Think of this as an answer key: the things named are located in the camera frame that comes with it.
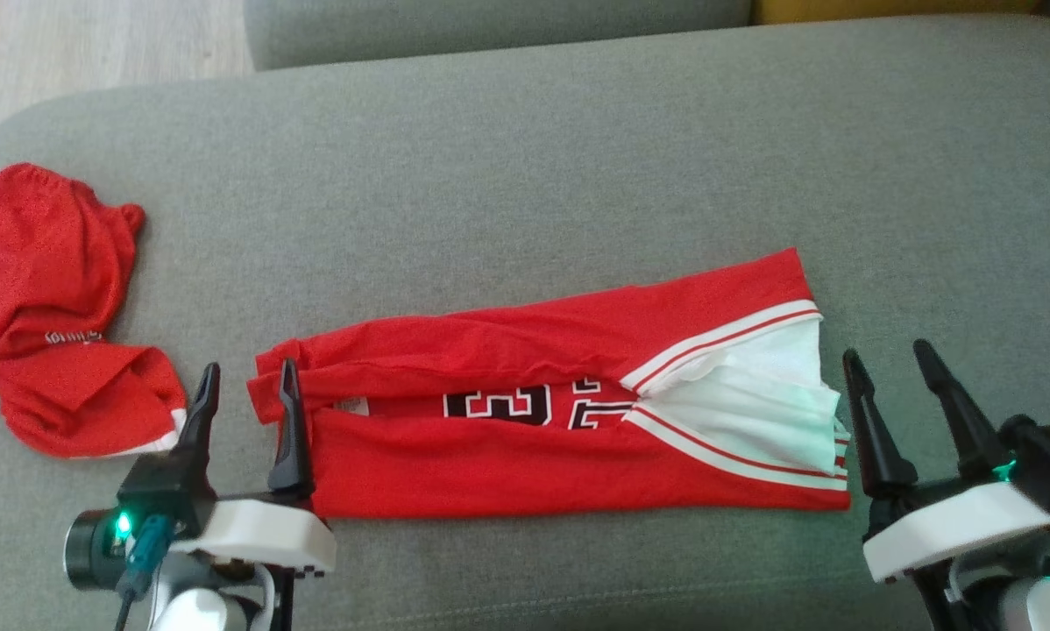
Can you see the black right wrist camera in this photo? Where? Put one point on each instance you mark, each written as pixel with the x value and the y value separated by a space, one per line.
pixel 1046 456

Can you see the large grey sofa seat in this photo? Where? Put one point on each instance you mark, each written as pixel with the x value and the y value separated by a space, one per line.
pixel 578 158

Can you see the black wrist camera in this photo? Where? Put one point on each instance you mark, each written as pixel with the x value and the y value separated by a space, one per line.
pixel 91 552
pixel 1046 456

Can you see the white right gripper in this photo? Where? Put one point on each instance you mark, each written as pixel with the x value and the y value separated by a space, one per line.
pixel 954 530

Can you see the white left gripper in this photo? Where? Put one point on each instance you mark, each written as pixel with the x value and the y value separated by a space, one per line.
pixel 262 535

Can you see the narrow grey sofa seat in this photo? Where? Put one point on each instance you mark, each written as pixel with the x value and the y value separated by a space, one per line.
pixel 490 26

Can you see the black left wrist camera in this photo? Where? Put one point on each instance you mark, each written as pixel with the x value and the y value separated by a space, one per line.
pixel 91 552

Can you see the yellow sofa backrest cushion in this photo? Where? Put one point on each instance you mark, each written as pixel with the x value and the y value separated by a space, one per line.
pixel 884 9

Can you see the red basketball shorts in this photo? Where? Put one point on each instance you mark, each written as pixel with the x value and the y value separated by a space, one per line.
pixel 43 254

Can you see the red white basketball jersey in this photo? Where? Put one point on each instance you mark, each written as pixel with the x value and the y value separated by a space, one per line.
pixel 490 464

